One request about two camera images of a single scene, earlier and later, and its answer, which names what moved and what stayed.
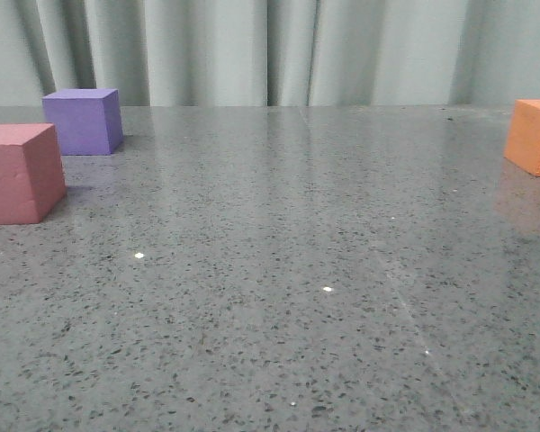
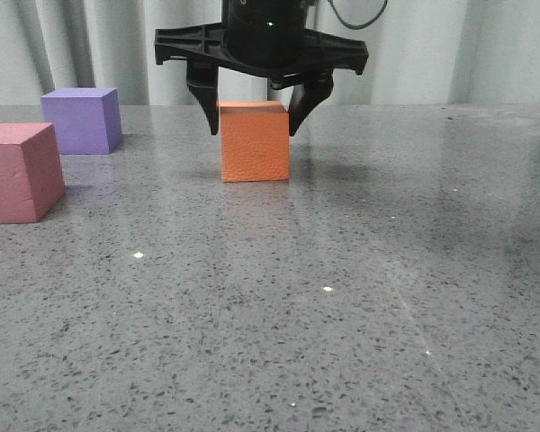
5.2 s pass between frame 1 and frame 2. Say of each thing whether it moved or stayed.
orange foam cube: moved
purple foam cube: stayed
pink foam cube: stayed
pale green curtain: stayed
